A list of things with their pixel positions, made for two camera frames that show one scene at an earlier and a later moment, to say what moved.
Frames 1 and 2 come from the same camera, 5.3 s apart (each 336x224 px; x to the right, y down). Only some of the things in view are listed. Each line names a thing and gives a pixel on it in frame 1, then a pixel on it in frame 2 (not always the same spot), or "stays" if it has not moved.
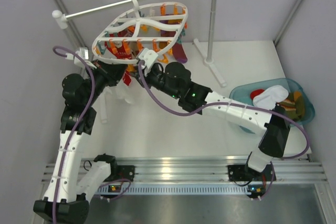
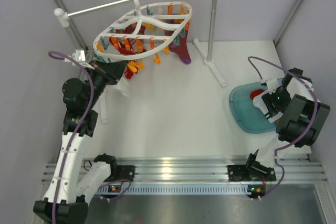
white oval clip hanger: [149, 30] stays
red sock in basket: [254, 93] stays
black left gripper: [112, 73] stays
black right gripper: [148, 75] -> [269, 99]
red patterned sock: [123, 50] -> [126, 46]
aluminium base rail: [181, 176] stays
